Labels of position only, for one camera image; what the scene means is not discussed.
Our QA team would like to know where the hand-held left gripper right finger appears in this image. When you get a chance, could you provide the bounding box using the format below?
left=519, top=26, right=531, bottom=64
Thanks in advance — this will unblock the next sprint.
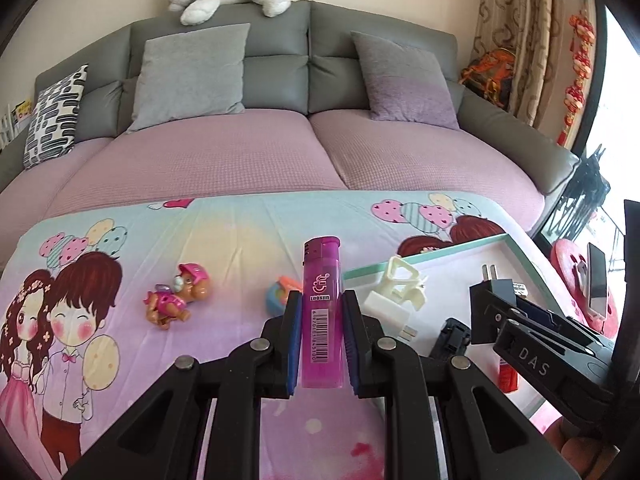
left=341, top=290, right=583, bottom=480

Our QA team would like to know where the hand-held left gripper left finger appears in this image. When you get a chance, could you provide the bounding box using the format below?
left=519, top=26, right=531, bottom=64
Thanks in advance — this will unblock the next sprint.
left=62, top=290, right=305, bottom=480

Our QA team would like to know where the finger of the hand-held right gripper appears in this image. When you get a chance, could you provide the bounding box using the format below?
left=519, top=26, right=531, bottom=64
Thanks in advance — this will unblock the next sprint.
left=515, top=297, right=617, bottom=349
left=469, top=282, right=518, bottom=346

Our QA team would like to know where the black power adapter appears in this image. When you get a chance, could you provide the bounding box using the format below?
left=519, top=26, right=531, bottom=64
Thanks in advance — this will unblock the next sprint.
left=480, top=264, right=532, bottom=301

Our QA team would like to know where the pink lighter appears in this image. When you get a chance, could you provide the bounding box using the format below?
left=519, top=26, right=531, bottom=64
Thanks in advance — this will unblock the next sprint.
left=301, top=237, right=345, bottom=390

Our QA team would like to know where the white charger plug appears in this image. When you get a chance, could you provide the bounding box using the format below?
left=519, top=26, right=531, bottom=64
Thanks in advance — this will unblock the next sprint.
left=362, top=290, right=418, bottom=341

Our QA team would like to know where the white tray with teal edge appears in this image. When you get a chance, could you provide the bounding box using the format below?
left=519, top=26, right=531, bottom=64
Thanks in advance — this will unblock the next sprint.
left=344, top=234, right=618, bottom=408

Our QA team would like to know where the red glue bottle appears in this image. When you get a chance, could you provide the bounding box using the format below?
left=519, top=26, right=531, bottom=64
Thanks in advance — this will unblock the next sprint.
left=497, top=350, right=521, bottom=392

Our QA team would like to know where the white hair claw clip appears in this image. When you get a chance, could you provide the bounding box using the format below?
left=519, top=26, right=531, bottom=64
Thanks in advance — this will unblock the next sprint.
left=385, top=256, right=426, bottom=311

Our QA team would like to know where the person's right hand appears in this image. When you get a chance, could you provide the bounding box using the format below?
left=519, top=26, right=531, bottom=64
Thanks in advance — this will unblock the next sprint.
left=557, top=410, right=618, bottom=468

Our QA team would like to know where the black toy car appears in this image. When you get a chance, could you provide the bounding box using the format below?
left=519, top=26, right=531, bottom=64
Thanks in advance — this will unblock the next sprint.
left=427, top=317, right=473, bottom=358

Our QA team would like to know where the small colourful round toy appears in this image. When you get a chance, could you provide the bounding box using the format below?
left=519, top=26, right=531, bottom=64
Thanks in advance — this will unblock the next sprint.
left=265, top=275, right=304, bottom=317

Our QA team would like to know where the pink round stool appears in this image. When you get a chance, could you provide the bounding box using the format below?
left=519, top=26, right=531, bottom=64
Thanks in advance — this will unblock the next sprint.
left=549, top=239, right=623, bottom=336

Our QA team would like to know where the dark smartphone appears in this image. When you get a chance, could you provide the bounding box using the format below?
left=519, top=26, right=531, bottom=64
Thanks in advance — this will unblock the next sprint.
left=586, top=242, right=608, bottom=317

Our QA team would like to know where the black metal rack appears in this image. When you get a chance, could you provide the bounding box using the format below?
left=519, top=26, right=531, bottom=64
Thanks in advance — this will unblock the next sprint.
left=542, top=145, right=611, bottom=248

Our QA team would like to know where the pink toy pup figure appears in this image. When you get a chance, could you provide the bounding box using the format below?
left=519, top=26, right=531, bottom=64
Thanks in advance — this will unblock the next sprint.
left=145, top=262, right=213, bottom=330

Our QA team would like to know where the printed cartoon blanket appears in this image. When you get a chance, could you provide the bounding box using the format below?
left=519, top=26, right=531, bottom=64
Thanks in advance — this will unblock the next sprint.
left=0, top=191, right=546, bottom=480

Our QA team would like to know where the pink waffle sofa cover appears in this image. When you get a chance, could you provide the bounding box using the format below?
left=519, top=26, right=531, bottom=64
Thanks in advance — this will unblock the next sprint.
left=0, top=110, right=546, bottom=231

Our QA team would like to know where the orange patterned bag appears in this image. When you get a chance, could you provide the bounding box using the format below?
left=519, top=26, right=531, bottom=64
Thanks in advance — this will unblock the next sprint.
left=459, top=47, right=516, bottom=111

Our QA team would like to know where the red hanging decoration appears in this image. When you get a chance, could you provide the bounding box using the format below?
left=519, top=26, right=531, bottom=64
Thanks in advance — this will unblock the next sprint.
left=555, top=7, right=598, bottom=146

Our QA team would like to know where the purple grey pillow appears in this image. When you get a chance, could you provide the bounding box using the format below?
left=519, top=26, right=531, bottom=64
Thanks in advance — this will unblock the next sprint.
left=350, top=30, right=461, bottom=131

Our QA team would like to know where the beige patterned curtain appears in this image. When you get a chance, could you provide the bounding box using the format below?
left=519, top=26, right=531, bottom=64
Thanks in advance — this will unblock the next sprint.
left=472, top=0, right=598, bottom=148

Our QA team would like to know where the grey sofa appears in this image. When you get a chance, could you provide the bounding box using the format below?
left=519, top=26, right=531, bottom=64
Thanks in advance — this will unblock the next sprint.
left=0, top=0, right=581, bottom=196

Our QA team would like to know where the black white patterned pillow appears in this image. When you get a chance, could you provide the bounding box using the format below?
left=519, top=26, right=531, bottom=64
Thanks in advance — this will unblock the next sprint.
left=22, top=64, right=90, bottom=170

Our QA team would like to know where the white rack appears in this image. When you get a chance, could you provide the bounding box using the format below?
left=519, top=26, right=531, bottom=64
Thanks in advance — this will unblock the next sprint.
left=0, top=105, right=23, bottom=151

